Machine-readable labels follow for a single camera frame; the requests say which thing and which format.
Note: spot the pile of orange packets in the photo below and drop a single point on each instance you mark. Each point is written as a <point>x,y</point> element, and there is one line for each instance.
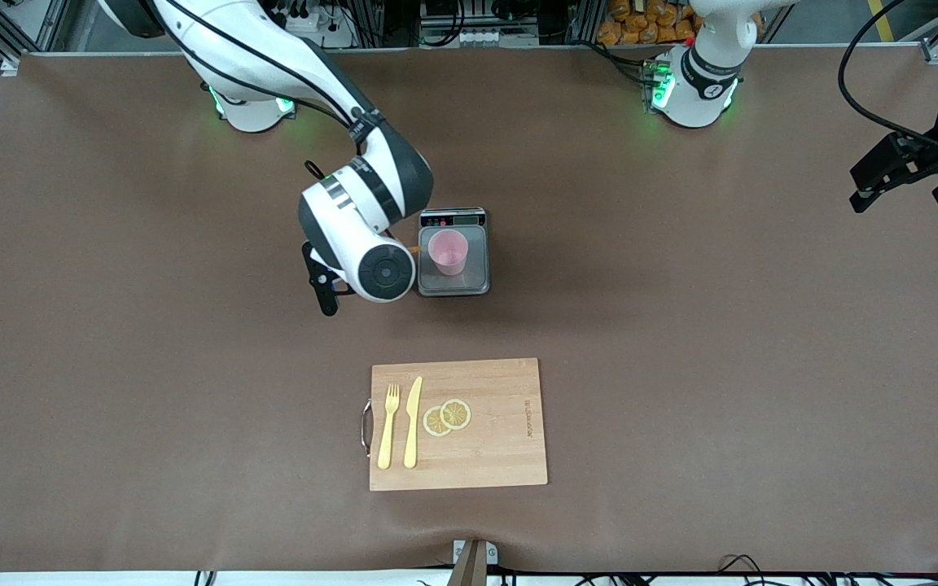
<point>648,20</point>

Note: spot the brown table mat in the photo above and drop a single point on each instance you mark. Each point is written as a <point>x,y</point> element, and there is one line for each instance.
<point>681,448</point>

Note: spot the white power strip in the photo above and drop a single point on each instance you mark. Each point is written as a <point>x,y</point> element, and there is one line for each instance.
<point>332,32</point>

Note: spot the pink plastic cup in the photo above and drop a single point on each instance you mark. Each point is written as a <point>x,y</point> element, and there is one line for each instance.
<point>449,248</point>

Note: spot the yellow plastic knife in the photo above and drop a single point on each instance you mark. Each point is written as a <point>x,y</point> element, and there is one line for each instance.
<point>412,423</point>

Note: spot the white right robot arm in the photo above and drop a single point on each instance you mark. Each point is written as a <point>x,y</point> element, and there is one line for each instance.
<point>351,244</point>

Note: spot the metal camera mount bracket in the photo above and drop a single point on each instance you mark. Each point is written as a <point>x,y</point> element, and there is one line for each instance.
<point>473,561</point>

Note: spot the lemon slice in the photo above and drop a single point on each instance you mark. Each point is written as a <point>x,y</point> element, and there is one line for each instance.
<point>456,413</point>
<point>433,423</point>

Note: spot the yellow plastic fork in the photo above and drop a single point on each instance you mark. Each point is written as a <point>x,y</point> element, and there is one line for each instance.
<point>386,443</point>

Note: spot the silver digital kitchen scale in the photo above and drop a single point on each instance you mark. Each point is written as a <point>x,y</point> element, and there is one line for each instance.
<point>477,281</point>

